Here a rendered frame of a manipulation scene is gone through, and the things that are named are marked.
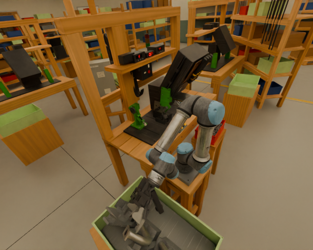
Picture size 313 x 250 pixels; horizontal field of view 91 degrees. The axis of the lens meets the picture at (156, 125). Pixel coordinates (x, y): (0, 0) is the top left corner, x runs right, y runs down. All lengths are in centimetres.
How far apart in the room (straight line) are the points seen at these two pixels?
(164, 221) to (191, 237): 18
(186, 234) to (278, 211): 150
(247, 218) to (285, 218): 40
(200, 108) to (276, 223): 177
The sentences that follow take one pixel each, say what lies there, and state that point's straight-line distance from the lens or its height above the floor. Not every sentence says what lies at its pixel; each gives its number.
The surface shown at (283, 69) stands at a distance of 402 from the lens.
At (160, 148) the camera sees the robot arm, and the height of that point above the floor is 130.
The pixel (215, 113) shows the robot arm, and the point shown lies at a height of 150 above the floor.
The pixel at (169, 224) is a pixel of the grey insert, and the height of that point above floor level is 85.
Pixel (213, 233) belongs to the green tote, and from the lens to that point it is 105.
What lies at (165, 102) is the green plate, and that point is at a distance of 169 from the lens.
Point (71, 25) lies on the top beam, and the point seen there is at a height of 189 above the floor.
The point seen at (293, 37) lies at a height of 134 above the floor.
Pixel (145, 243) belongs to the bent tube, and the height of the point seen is 111.
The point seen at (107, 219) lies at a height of 114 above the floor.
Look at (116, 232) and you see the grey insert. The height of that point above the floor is 85.
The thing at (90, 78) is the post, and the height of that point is 153.
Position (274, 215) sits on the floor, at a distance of 238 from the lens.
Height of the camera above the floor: 193
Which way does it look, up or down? 37 degrees down
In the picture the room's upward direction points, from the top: 6 degrees counter-clockwise
